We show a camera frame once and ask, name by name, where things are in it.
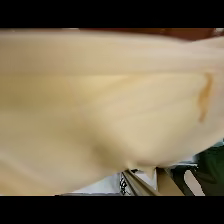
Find peach shirt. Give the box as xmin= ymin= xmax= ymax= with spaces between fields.
xmin=0 ymin=29 xmax=224 ymax=197

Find dark green garment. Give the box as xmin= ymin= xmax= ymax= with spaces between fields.
xmin=195 ymin=142 xmax=224 ymax=197

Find silver frame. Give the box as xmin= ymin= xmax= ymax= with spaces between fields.
xmin=121 ymin=168 xmax=185 ymax=197

